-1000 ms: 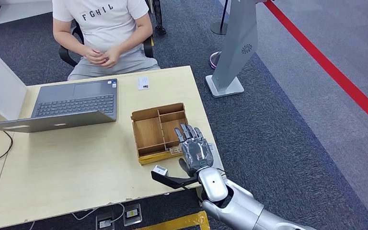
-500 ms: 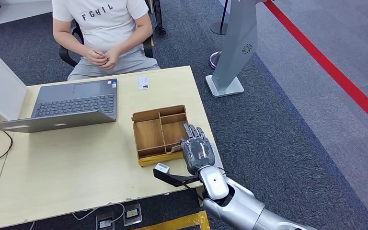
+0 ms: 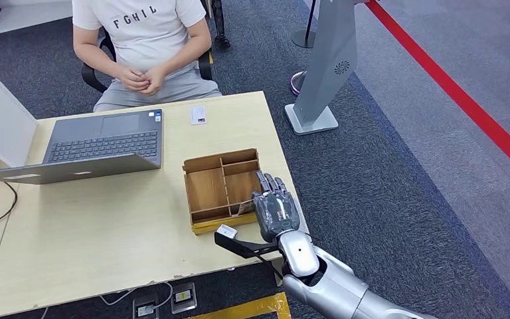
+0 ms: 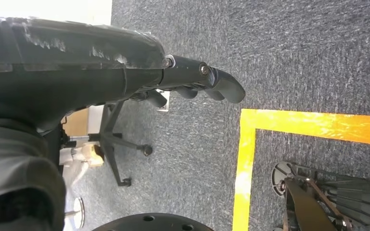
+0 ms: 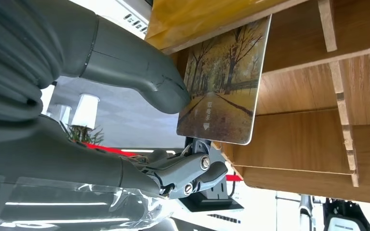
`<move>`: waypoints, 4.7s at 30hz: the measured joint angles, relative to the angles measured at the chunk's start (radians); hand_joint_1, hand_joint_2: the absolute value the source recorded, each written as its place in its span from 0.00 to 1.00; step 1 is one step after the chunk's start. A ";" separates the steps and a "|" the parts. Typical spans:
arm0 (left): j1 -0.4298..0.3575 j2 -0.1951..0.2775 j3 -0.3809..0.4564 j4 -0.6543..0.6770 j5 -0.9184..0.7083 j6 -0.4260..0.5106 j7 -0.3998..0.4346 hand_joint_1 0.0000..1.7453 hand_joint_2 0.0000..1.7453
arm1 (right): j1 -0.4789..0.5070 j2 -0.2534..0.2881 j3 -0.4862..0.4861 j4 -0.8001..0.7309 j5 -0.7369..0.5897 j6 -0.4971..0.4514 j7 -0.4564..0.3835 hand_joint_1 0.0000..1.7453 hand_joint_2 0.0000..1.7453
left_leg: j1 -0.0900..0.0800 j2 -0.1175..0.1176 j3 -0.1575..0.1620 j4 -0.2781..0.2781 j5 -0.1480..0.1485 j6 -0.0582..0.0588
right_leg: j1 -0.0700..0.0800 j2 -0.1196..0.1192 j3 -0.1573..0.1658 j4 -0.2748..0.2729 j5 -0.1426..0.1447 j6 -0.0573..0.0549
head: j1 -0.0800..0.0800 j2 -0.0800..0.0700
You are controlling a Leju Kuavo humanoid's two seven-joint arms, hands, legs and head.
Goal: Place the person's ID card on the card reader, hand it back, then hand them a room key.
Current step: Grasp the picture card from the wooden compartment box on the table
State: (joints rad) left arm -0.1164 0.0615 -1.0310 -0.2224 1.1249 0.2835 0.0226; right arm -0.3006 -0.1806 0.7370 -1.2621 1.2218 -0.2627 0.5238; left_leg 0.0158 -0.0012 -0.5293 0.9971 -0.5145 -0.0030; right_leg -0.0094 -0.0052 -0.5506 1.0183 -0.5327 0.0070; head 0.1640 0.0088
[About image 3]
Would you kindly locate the floor socket with yellow label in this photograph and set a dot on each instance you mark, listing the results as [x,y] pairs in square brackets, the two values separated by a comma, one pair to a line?
[183,298]

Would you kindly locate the white platform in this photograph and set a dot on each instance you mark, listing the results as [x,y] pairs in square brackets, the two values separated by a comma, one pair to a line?
[26,17]

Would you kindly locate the black stanchion post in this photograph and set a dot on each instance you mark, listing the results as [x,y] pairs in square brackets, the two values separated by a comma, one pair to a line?
[303,39]

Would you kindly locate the room key card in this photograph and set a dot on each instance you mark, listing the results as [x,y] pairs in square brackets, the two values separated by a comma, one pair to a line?
[244,208]

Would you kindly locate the person's left hand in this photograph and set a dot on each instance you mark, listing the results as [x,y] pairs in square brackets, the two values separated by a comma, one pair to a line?
[156,81]

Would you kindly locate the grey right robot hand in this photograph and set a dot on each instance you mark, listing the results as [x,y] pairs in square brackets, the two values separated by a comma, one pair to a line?
[277,211]

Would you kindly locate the floor socket with white plug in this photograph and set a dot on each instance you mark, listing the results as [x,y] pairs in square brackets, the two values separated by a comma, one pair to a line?
[146,309]

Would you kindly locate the person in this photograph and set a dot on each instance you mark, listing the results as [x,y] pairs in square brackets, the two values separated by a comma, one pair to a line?
[149,35]

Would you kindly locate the grey laptop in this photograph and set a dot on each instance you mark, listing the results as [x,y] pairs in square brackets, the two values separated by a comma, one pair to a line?
[101,143]

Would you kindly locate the yellow floor tape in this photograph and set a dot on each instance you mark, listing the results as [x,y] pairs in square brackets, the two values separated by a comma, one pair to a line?
[255,309]

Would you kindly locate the white ID card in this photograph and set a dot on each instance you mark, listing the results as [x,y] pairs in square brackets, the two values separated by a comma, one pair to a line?
[198,115]

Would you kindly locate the person's right hand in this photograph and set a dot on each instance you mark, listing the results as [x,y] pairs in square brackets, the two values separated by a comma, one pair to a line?
[131,79]

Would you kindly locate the person's right forearm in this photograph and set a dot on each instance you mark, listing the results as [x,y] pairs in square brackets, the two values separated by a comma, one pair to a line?
[96,59]

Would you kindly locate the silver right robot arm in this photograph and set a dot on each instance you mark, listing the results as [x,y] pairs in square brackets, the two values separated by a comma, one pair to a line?
[334,290]

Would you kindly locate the black office chair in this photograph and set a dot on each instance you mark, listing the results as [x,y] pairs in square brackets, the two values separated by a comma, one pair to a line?
[90,77]

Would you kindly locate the red floor tape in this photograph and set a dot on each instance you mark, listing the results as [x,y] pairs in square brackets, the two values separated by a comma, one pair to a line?
[457,97]

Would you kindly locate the grey kiosk stand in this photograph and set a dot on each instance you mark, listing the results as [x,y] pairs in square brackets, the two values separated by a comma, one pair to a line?
[330,66]

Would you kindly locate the person's left forearm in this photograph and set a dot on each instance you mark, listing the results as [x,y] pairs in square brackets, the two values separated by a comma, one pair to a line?
[184,53]

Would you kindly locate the wooden compartment box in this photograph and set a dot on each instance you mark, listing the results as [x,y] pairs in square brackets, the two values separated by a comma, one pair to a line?
[211,189]

